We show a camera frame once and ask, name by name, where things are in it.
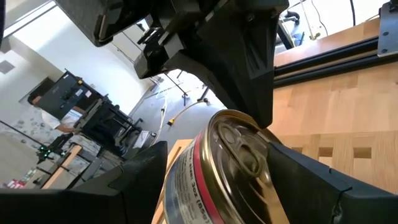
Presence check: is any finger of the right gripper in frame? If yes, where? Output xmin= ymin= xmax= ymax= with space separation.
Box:
xmin=178 ymin=18 xmax=276 ymax=129

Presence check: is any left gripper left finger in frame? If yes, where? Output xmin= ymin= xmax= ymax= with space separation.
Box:
xmin=107 ymin=140 xmax=169 ymax=224

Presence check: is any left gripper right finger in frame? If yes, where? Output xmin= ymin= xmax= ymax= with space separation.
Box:
xmin=267 ymin=142 xmax=353 ymax=224

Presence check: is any salmon can blue label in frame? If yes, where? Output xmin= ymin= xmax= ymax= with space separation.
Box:
xmin=163 ymin=108 xmax=292 ymax=224

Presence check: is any wooden slatted shelf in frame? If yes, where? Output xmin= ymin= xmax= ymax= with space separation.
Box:
xmin=151 ymin=130 xmax=398 ymax=224

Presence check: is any black equipment cart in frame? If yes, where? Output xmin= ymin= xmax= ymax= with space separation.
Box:
xmin=37 ymin=70 xmax=144 ymax=156

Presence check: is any person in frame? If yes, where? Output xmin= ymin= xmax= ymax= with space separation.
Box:
xmin=27 ymin=91 xmax=86 ymax=134

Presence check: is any beige floor cable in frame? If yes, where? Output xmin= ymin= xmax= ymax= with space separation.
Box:
xmin=167 ymin=98 xmax=210 ymax=127

